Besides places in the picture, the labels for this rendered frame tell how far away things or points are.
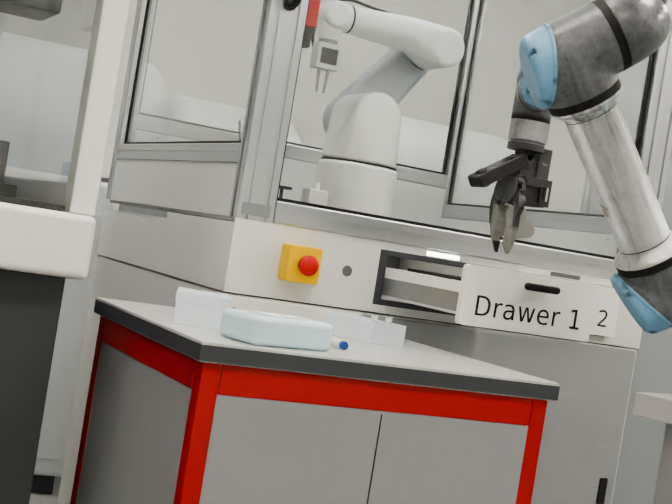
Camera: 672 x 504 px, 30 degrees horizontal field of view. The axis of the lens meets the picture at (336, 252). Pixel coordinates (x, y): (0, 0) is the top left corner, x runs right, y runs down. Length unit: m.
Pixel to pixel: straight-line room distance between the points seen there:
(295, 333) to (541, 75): 0.53
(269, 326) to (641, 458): 2.93
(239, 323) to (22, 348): 0.45
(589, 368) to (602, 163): 0.97
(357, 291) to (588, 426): 0.67
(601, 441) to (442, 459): 0.97
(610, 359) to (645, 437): 1.73
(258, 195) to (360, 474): 0.72
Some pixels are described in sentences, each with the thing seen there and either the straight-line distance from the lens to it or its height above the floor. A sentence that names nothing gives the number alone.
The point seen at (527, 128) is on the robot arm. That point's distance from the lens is 2.41.
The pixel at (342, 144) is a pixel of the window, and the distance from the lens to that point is 2.52.
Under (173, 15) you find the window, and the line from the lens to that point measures 3.09.
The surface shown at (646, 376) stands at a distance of 4.63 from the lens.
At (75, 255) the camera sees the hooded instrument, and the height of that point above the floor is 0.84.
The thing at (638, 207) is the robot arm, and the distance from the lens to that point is 2.01.
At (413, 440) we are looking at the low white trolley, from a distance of 1.96.
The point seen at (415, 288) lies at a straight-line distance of 2.44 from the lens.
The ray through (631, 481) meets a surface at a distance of 4.66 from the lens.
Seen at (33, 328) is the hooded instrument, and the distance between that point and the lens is 2.14.
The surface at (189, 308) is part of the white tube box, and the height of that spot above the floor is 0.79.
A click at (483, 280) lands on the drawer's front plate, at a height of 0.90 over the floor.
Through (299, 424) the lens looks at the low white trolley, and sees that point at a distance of 1.87.
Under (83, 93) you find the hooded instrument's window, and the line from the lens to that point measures 2.08.
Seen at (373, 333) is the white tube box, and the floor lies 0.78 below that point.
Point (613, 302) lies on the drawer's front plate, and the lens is 2.86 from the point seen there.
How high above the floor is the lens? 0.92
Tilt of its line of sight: level
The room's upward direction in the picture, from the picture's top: 9 degrees clockwise
